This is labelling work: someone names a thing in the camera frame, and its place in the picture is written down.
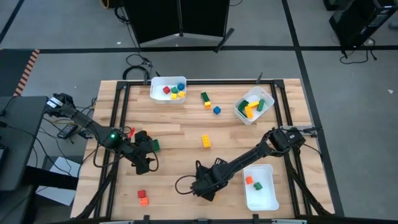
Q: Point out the black equipment cart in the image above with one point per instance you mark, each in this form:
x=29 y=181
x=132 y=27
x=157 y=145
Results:
x=357 y=18

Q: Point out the black mat with orange stripes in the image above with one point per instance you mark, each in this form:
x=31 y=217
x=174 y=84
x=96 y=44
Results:
x=12 y=71

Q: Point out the small yellow block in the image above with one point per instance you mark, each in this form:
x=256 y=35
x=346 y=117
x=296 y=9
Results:
x=207 y=104
x=181 y=94
x=173 y=96

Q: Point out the black table frame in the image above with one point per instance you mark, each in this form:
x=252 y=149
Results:
x=217 y=82

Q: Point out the white bin with printed label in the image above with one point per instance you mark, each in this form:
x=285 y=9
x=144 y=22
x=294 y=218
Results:
x=158 y=98

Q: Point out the black folding divider screen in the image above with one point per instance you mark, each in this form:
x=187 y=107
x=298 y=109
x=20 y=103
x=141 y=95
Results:
x=174 y=18

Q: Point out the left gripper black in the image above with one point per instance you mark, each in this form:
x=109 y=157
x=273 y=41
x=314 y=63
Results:
x=140 y=152

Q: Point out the orange medium block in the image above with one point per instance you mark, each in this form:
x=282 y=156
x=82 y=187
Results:
x=144 y=201
x=249 y=180

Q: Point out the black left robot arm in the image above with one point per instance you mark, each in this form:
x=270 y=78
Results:
x=90 y=124

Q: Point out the white sheet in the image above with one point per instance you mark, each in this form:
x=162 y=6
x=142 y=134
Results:
x=62 y=166

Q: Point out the green medium block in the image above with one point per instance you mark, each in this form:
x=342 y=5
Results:
x=257 y=186
x=156 y=145

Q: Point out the black side desk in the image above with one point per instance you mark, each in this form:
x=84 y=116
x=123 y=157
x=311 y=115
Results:
x=18 y=140

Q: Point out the white plastic bin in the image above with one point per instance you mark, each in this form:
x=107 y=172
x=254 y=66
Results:
x=262 y=199
x=264 y=93

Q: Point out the yellow long block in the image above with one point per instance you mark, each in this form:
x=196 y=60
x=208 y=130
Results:
x=206 y=141
x=253 y=104
x=248 y=112

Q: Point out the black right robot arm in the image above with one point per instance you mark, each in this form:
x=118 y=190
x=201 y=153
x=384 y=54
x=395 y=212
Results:
x=248 y=158

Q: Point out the black handheld controller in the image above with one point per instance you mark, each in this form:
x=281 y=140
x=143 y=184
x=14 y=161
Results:
x=66 y=131

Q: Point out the red medium block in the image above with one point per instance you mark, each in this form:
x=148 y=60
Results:
x=141 y=193

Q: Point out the green long block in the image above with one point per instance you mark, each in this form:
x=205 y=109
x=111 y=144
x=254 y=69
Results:
x=205 y=96
x=261 y=105
x=242 y=106

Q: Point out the small blue block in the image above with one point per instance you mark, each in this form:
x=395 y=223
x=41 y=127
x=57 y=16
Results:
x=181 y=86
x=216 y=109

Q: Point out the small red block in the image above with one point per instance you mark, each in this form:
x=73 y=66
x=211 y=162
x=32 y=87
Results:
x=166 y=90

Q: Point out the small green block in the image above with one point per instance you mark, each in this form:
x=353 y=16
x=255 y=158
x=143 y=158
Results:
x=174 y=90

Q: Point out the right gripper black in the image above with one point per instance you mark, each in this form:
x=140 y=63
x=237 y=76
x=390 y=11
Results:
x=211 y=172

